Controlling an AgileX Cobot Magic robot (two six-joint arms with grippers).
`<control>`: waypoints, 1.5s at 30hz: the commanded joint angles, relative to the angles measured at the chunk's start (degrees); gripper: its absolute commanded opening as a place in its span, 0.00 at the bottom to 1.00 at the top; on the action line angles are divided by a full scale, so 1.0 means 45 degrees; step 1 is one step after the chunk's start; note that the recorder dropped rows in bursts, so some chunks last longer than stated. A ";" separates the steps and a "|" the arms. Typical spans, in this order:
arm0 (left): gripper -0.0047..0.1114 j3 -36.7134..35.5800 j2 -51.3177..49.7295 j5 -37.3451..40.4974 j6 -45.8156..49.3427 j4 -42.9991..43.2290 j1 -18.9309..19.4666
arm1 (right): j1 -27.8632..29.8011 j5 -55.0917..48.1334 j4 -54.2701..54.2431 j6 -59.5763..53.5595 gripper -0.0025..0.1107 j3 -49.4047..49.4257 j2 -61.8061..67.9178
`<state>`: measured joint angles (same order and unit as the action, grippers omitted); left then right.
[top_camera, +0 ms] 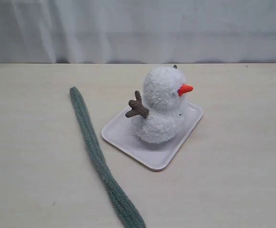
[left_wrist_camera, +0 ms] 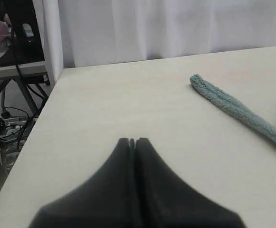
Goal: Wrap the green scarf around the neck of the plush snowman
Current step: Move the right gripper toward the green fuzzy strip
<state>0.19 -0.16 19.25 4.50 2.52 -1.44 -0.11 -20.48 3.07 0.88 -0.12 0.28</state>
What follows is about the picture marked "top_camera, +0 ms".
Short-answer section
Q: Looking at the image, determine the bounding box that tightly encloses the white plush snowman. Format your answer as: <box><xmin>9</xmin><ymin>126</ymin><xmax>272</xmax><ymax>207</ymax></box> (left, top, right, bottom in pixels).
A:
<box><xmin>125</xmin><ymin>65</ymin><xmax>194</xmax><ymax>144</ymax></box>

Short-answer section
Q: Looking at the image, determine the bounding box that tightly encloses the white rectangular tray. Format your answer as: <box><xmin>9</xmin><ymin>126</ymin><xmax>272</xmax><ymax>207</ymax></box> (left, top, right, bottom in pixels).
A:
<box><xmin>101</xmin><ymin>102</ymin><xmax>204</xmax><ymax>171</ymax></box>

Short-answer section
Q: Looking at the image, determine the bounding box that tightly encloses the green fuzzy scarf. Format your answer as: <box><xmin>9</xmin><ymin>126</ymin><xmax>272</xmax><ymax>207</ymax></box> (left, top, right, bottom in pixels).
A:
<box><xmin>69</xmin><ymin>86</ymin><xmax>146</xmax><ymax>228</ymax></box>

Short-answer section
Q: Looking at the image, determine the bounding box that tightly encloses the white backdrop curtain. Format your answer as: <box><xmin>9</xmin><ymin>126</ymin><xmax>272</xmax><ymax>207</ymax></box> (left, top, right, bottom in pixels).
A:
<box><xmin>0</xmin><ymin>0</ymin><xmax>276</xmax><ymax>64</ymax></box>

